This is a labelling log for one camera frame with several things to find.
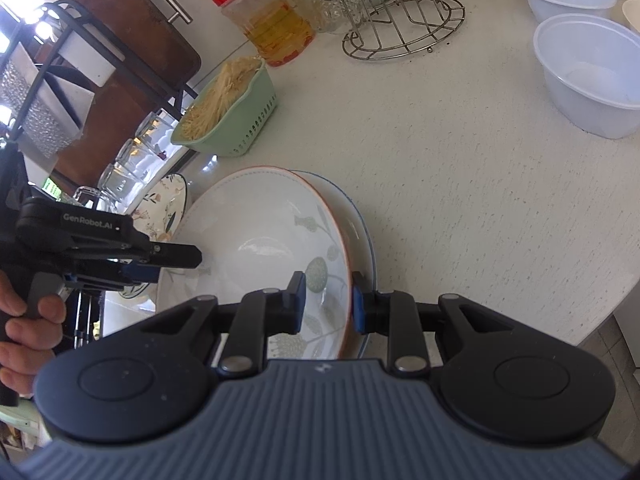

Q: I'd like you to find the green plastic basket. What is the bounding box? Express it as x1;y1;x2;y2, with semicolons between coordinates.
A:
171;57;279;157

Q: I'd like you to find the dried noodles bundle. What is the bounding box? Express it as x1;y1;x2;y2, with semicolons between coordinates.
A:
180;57;264;141

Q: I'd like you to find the person's left hand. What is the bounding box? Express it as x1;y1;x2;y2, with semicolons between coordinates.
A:
0;270;67;397

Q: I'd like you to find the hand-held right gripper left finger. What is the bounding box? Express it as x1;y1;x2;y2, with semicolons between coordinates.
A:
141;271;307;379

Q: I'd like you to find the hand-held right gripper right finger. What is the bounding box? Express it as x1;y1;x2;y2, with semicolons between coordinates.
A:
352;271;516;379

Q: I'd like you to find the clear drinking glass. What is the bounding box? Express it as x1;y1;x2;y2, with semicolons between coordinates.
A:
97;162;134;199
114;137;157;179
134;110;182;162
74;185;104;212

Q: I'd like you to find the brown wooden cutting board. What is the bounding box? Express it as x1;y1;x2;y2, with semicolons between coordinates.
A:
50;0;202;196

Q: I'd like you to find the small glass cup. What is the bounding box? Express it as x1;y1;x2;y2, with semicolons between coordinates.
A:
312;0;362;34

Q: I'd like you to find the wire cup rack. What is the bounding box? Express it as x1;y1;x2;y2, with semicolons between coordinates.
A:
342;0;466;61

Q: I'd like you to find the textured silver sheet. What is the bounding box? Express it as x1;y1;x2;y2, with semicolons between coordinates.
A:
0;64;77;159

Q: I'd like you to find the white cutting board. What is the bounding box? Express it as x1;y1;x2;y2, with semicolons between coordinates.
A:
59;25;119;87

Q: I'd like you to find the dark-rimmed floral plate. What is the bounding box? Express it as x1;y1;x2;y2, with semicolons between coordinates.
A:
120;174;191;299

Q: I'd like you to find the orange-rimmed floral bowl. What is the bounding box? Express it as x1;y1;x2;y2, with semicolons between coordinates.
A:
156;166;354;361

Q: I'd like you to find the black dish rack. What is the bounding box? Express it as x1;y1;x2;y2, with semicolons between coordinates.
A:
0;0;201;211

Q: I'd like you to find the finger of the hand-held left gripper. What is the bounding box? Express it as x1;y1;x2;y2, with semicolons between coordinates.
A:
145;241;203;269
65;260;162;289

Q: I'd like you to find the blue-rimmed white plate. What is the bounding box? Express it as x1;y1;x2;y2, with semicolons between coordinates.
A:
290;170;376;359

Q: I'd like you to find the red-lidded plastic jar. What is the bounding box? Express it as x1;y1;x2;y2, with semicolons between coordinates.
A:
212;0;317;68

